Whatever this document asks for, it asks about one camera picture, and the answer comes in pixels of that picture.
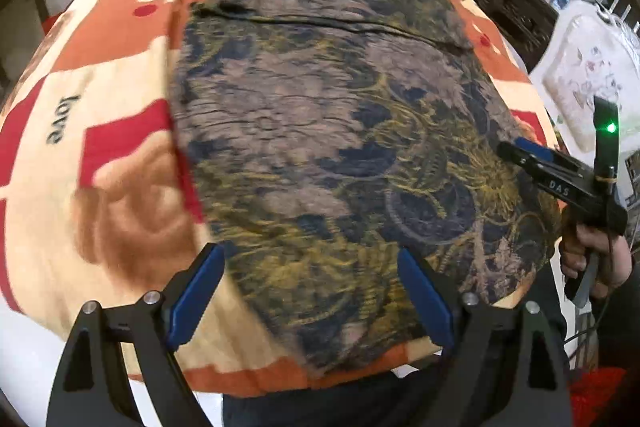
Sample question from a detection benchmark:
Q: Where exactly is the dark carved wooden cabinet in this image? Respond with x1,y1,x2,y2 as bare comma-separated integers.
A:
445,0,559,72

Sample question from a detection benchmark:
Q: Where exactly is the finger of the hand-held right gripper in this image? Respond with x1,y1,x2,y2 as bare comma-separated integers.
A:
517,138,587,174
497,142,556,184

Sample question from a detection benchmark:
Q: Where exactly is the orange red printed blanket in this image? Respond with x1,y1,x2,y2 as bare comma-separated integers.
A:
0,0,561,400

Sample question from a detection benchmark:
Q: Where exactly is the dark floral patterned shirt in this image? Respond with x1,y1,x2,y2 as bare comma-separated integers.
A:
167,0,561,373

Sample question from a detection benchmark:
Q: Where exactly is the person's right hand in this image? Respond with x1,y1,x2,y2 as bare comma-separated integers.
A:
559,227,635,299

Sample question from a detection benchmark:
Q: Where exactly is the red cloth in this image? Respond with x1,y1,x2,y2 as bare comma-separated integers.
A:
570,367,632,427

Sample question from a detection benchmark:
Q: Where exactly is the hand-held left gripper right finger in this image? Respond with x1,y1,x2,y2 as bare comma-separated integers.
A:
398,248,573,427

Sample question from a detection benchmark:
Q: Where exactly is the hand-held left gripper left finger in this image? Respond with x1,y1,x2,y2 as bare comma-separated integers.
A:
47,243,226,427

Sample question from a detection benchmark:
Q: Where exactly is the dark wooden side table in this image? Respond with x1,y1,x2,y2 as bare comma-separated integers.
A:
0,0,51,82

